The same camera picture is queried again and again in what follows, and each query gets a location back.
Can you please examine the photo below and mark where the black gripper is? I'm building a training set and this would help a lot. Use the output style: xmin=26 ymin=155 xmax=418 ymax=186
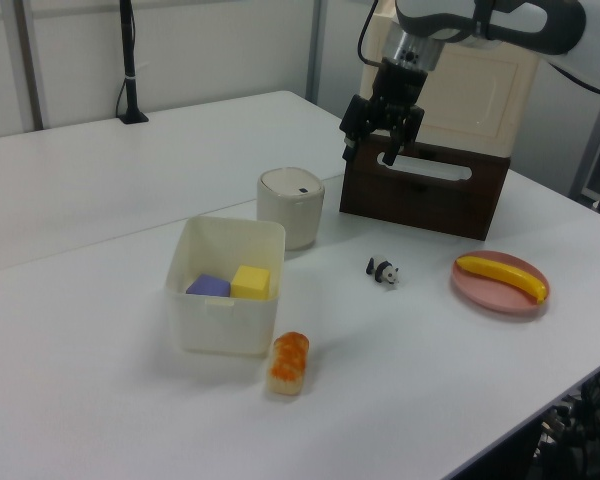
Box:
xmin=339 ymin=58 xmax=429 ymax=167

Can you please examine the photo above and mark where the yellow cube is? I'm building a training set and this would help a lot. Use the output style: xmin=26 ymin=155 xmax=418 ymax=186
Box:
xmin=229 ymin=264 xmax=272 ymax=301

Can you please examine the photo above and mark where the dark wood drawer box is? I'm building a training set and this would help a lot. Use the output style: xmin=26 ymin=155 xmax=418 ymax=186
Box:
xmin=338 ymin=130 xmax=511 ymax=242

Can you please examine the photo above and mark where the purple cube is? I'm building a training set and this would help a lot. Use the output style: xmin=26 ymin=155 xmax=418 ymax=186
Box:
xmin=185 ymin=273 xmax=231 ymax=299

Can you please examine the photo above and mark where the white plastic open box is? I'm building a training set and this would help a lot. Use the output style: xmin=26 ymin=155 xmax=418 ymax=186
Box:
xmin=165 ymin=215 xmax=287 ymax=357

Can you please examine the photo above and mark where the beige lidded trash can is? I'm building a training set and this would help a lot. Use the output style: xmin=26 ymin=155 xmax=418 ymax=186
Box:
xmin=256 ymin=167 xmax=326 ymax=251

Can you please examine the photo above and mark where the panda figurine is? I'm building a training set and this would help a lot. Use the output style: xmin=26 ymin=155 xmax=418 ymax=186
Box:
xmin=364 ymin=254 xmax=401 ymax=289

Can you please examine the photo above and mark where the yellow toy banana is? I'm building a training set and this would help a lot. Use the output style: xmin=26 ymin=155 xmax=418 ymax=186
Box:
xmin=454 ymin=254 xmax=549 ymax=305

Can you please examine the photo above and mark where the pink plate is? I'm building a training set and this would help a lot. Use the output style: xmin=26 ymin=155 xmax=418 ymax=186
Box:
xmin=449 ymin=249 xmax=551 ymax=315

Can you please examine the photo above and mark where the toy bread with orange topping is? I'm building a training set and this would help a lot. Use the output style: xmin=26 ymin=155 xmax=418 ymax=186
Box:
xmin=265 ymin=330 xmax=310 ymax=397

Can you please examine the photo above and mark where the black pole stand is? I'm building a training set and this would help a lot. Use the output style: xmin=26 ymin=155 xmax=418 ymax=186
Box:
xmin=115 ymin=0 xmax=150 ymax=125

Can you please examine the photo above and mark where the black equipment under table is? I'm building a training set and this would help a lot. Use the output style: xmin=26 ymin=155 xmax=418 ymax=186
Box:
xmin=529 ymin=354 xmax=600 ymax=480

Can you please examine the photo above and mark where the white drawer handle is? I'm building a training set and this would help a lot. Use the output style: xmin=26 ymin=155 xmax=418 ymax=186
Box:
xmin=376 ymin=151 xmax=474 ymax=181

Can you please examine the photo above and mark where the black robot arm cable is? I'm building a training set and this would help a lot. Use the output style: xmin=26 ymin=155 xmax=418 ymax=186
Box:
xmin=357 ymin=0 xmax=384 ymax=69

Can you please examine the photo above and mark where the cream storage container with handles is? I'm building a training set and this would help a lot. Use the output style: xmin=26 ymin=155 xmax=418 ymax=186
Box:
xmin=360 ymin=12 xmax=539 ymax=160

